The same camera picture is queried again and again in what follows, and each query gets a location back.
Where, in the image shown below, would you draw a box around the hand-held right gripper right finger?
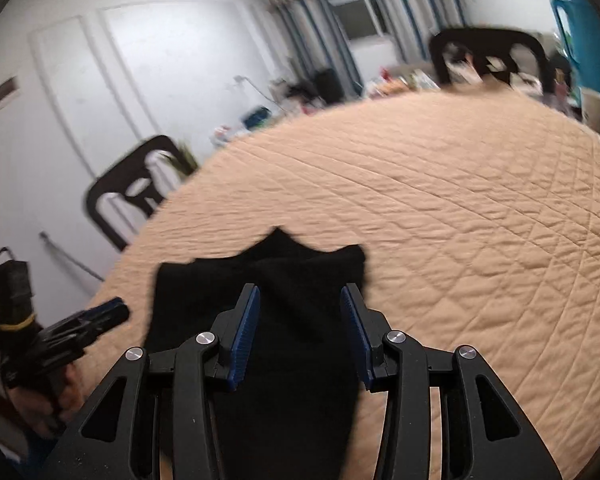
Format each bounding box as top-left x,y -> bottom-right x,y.
340,282 -> 563,480

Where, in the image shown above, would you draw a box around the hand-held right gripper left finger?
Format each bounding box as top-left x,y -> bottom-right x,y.
42,282 -> 262,480

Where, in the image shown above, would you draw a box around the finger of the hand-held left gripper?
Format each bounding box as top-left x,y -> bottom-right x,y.
87,307 -> 131,335
82,297 -> 126,318

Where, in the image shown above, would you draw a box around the black pants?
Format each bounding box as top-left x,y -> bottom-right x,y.
142,226 -> 368,480

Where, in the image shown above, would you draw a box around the person's left hand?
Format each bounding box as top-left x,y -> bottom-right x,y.
11,364 -> 87,437

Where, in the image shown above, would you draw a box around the thin grey pole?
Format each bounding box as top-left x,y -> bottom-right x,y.
40,232 -> 103,281

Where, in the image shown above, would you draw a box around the dark object with yellow band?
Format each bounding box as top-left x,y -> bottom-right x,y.
0,247 -> 36,333

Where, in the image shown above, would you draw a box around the dark chair beside plant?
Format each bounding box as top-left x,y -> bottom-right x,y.
84,135 -> 198,252

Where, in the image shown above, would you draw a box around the beige quilted table cover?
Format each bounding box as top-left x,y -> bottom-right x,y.
87,82 -> 600,480

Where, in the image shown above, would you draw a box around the green leafy plant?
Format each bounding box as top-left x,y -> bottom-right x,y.
165,142 -> 198,176

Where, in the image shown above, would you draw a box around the blue handbag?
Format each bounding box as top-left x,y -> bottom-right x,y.
242,107 -> 271,128

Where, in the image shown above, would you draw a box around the blue striped curtain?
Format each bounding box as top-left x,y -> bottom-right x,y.
360,0 -> 473,66
257,0 -> 361,101

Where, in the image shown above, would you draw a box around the dark chair beside thermos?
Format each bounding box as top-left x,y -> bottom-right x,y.
428,27 -> 556,96

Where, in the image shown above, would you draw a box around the window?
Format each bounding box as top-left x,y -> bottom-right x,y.
330,0 -> 391,41

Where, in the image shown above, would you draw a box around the blue thermos jug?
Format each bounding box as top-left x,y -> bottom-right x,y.
550,0 -> 600,116

